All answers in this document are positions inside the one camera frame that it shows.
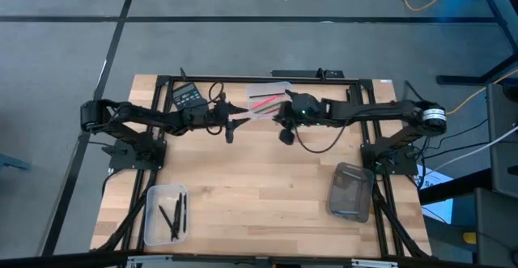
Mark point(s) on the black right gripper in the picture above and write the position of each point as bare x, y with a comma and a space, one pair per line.
307, 106

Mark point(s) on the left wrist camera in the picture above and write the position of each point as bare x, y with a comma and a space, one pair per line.
229, 134

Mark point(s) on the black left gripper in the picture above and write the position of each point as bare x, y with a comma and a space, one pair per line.
202, 116

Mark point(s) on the grey cabinet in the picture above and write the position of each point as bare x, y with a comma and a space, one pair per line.
503, 138

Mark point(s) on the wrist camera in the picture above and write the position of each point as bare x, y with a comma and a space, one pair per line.
229, 134
286, 137

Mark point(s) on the clear plastic bin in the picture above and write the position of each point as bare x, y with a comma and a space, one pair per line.
267, 88
166, 195

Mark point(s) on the grey box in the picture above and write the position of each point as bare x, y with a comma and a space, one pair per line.
493, 227

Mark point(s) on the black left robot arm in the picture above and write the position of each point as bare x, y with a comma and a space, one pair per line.
154, 116

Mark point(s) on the grey crayon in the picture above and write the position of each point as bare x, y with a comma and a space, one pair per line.
269, 108

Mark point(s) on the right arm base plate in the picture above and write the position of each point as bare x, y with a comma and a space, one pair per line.
398, 164

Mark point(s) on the black calculator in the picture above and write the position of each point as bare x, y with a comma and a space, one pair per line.
187, 96

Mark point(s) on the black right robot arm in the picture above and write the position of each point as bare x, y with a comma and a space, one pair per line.
376, 110

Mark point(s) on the black stand leg frame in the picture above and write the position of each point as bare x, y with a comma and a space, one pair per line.
495, 1

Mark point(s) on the silver bracket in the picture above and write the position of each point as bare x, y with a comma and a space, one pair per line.
149, 262
374, 263

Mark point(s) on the black bar device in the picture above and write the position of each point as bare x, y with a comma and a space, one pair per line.
299, 73

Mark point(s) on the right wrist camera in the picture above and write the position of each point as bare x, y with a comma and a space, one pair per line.
286, 137

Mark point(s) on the black aluminium table frame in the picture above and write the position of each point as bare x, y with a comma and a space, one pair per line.
234, 79

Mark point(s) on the red pencil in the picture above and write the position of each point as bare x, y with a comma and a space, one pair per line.
269, 101

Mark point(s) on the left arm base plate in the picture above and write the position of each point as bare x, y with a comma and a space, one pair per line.
121, 156

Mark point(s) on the black metal beam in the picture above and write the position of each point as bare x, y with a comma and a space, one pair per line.
453, 187

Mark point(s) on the black pencil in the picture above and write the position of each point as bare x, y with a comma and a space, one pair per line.
261, 95

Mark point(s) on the small yellow object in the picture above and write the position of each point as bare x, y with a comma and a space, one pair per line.
470, 238

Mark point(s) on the white paper sheet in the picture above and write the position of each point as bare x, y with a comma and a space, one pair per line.
439, 177

